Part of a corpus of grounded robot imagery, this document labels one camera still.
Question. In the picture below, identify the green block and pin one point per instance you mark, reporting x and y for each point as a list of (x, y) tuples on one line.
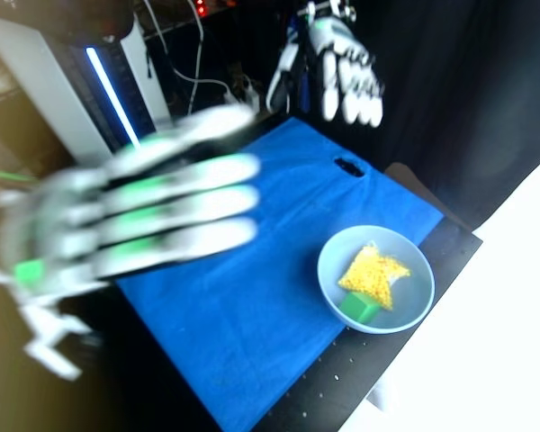
[(360, 308)]

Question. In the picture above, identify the yellow bead bag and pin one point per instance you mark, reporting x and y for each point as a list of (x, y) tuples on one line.
[(373, 274)]

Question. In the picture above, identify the blue cloth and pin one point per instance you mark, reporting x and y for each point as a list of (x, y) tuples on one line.
[(252, 315)]

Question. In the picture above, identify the white tower with blue light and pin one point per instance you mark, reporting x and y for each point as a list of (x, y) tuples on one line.
[(40, 81)]

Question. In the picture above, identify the white power strip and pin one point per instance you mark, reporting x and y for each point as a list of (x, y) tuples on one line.
[(247, 92)]

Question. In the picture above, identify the light blue bowl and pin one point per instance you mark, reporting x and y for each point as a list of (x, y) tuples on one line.
[(414, 306)]

